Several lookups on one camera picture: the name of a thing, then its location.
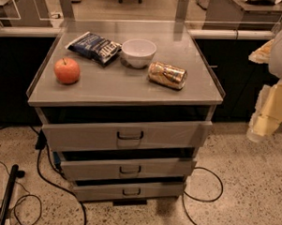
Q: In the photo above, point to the grey bottom drawer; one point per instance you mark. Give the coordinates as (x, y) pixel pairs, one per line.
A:
(128, 191)

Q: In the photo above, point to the blue chip bag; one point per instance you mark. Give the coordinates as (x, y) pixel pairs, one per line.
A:
(95, 47)

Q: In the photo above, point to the grey drawer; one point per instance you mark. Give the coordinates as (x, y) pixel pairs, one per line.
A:
(125, 168)
(132, 136)
(128, 191)

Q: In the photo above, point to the black pole on floor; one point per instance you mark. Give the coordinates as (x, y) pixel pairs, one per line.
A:
(14, 173)

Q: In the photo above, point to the red apple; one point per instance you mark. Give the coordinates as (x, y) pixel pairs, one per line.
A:
(67, 70)

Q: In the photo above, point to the white bowl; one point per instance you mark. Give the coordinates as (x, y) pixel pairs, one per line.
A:
(138, 52)

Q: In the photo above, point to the grey drawer cabinet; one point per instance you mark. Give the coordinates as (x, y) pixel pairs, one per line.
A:
(119, 93)

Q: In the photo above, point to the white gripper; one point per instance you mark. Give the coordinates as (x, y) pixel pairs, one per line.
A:
(267, 117)

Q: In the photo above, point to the gold soda can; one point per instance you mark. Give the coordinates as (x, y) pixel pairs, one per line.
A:
(167, 75)

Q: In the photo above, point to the clear acrylic barrier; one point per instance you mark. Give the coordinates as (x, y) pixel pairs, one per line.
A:
(239, 15)

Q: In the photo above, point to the grey top drawer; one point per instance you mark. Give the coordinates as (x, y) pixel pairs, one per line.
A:
(132, 136)

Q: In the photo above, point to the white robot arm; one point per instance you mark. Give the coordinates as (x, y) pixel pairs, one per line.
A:
(275, 61)

